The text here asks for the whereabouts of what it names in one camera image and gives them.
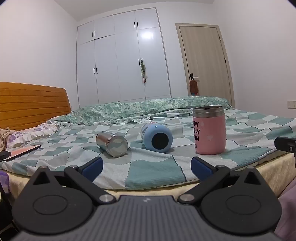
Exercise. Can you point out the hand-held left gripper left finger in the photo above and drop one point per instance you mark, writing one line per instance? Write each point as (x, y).
(93, 168)

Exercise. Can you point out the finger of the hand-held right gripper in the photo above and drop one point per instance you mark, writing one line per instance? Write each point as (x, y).
(285, 143)

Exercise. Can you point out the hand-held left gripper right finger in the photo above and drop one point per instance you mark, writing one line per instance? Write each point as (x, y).
(201, 168)

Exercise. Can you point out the silver steel cup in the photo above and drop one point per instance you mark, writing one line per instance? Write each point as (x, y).
(111, 143)

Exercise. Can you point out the blue cup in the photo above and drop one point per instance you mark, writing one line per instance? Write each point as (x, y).
(148, 136)

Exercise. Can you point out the pink cup with steel rim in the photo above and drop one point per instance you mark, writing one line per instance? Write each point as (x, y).
(212, 139)

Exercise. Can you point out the yellow mattress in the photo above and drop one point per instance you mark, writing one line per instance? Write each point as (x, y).
(272, 166)

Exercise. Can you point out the green checked bedsheet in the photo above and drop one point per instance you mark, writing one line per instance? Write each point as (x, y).
(150, 171)

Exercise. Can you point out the pink cloth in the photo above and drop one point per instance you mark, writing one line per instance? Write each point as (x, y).
(289, 213)

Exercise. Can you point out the pink flat book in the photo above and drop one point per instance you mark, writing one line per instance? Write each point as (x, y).
(23, 151)

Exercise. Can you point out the purple floral pillow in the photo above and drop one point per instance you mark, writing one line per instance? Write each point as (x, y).
(27, 134)

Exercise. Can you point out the green floral quilt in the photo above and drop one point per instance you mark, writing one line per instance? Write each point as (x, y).
(138, 109)

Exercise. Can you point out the brown hanging bag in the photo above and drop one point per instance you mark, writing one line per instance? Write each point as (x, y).
(193, 87)

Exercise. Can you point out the wooden headboard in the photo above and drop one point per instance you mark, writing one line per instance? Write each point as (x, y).
(34, 104)

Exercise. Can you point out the black small object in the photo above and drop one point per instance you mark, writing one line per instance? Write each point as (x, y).
(4, 155)

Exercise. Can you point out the purple object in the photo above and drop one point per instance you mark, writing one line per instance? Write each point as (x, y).
(3, 180)

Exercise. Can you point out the beige crumpled cloth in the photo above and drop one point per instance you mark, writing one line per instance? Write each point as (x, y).
(3, 139)

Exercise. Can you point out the white wardrobe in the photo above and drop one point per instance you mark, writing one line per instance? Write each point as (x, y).
(115, 69)

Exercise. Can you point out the green hanging ornament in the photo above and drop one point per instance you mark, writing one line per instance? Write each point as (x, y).
(143, 69)

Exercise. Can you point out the beige door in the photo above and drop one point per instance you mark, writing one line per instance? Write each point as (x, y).
(205, 51)

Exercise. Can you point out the wall socket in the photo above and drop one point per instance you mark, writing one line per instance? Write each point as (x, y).
(291, 103)

